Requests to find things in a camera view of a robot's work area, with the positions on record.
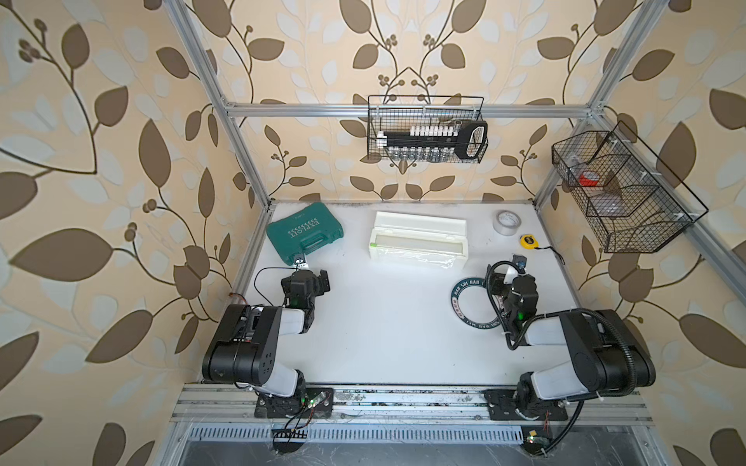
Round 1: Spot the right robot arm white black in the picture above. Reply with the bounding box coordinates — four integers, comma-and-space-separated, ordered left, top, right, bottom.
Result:
484, 261, 657, 404

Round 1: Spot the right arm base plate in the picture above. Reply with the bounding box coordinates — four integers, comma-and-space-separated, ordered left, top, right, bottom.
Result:
483, 388, 568, 421

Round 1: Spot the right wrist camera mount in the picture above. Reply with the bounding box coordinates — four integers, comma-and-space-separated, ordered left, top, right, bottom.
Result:
512, 254, 528, 275

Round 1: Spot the black wire basket back wall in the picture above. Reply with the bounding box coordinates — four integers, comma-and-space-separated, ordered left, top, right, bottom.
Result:
366, 94, 489, 164

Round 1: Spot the white plate dark green rim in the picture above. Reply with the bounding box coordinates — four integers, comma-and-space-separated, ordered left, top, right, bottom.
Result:
450, 277, 500, 330

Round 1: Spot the green plastic tool case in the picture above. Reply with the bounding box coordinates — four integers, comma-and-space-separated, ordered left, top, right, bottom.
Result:
266, 202, 344, 266

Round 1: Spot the aluminium frame front rail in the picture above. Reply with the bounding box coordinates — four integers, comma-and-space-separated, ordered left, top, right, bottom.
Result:
171, 383, 654, 427

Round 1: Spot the grey duct tape roll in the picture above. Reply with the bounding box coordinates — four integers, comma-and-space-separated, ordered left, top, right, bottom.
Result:
493, 210, 522, 237

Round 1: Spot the black wire basket wall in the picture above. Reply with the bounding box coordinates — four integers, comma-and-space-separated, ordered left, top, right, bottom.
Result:
552, 120, 709, 254
366, 94, 489, 164

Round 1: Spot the red item in basket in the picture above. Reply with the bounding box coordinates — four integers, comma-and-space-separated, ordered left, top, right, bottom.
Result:
578, 170, 602, 188

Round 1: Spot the black socket set holder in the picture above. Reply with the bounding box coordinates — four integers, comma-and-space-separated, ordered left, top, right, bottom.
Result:
373, 120, 489, 163

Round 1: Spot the black wire basket right wall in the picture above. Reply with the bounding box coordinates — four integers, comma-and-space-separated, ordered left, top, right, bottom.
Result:
552, 120, 709, 254

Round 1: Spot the yellow tape measure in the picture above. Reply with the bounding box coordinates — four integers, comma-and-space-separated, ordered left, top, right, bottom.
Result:
520, 234, 541, 250

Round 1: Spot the white plastic wrap dispenser box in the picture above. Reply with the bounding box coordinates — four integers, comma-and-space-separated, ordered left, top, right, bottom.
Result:
368, 212, 469, 269

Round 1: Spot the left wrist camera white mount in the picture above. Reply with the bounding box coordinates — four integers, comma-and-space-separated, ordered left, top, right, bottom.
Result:
293, 254, 310, 270

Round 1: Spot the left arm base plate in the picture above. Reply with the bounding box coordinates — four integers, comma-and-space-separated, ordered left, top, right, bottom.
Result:
254, 386, 335, 419

